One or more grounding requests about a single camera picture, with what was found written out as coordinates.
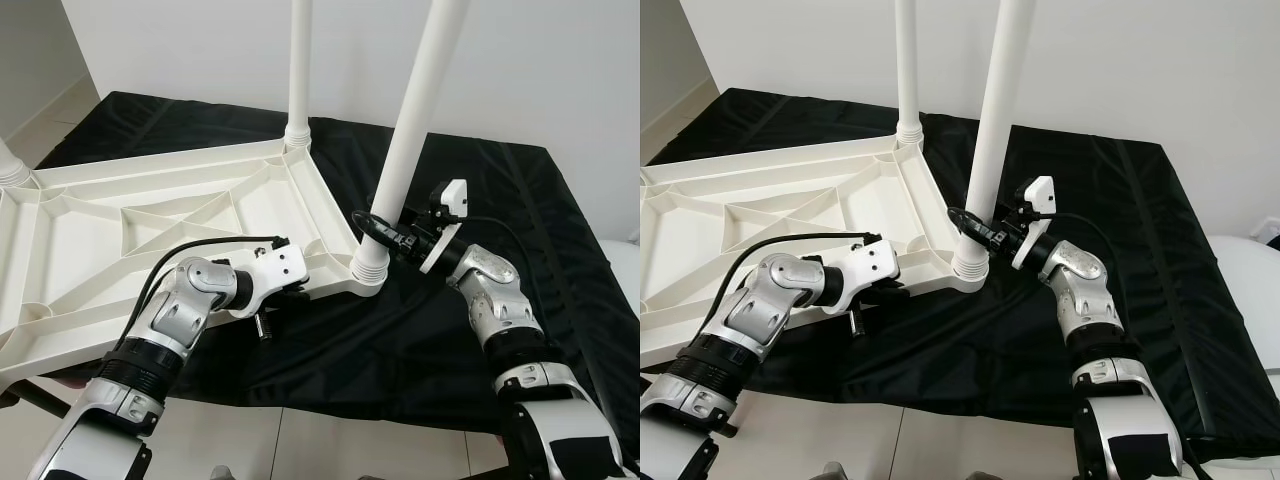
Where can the grey robot leg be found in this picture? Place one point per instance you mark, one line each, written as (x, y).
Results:
(975, 474)
(222, 473)
(370, 476)
(835, 472)

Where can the grey robot right leg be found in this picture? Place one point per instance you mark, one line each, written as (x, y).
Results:
(370, 476)
(975, 474)

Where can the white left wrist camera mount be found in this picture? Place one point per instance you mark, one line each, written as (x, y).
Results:
(280, 265)
(870, 260)

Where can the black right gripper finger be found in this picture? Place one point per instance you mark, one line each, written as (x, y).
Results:
(970, 225)
(378, 229)

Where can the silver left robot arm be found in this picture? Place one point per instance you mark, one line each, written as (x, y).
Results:
(760, 315)
(170, 320)

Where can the grey robot left leg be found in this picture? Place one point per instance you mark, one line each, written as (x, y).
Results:
(835, 472)
(222, 473)

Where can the red stool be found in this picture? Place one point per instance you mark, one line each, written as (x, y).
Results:
(70, 379)

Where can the white plastic table top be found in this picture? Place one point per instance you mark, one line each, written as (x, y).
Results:
(70, 240)
(700, 240)

